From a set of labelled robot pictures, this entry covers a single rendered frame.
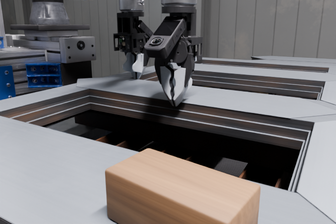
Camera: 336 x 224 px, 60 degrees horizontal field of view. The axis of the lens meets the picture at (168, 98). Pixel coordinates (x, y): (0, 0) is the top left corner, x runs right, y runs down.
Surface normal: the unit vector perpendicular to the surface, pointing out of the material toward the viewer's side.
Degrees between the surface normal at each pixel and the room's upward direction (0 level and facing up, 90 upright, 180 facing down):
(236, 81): 90
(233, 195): 0
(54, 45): 90
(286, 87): 90
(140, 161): 0
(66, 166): 0
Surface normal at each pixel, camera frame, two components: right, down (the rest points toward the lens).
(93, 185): 0.00, -0.97
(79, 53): 0.79, 0.15
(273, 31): -0.62, 0.19
